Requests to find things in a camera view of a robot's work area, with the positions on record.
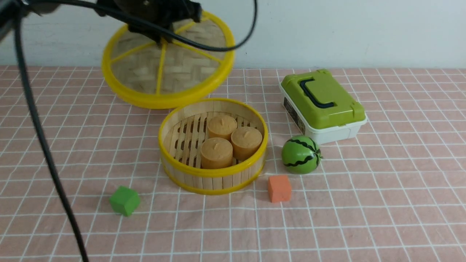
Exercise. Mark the bamboo steamer basket yellow rims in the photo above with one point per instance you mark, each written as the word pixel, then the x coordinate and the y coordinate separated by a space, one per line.
pixel 185 129

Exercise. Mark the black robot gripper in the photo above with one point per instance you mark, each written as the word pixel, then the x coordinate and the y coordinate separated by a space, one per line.
pixel 163 13

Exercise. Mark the tan steamed bun right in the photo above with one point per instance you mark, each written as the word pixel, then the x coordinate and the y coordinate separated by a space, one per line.
pixel 245 141

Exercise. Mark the tan steamed bun back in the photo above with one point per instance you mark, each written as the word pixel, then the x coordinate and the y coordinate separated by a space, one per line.
pixel 221 126

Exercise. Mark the tan steamed bun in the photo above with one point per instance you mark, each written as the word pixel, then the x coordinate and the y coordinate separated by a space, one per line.
pixel 221 126
pixel 216 153
pixel 245 141

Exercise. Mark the yellow rimmed bamboo steamer lid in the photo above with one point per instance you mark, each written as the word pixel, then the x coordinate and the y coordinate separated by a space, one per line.
pixel 161 76

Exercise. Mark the orange foam cube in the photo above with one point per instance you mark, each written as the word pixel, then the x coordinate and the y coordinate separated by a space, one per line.
pixel 279 188

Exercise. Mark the tan steamed bun front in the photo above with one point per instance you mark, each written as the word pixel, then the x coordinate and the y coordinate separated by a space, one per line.
pixel 216 153

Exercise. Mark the pink checkered tablecloth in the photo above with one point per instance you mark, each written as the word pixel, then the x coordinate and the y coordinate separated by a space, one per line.
pixel 394 193

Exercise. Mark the green foam cube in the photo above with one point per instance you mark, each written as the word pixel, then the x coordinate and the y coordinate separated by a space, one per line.
pixel 124 201

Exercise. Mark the green striped toy watermelon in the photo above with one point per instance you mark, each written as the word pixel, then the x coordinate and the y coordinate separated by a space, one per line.
pixel 301 155

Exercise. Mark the green white plastic storage box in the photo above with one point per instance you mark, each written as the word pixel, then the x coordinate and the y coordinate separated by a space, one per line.
pixel 321 108

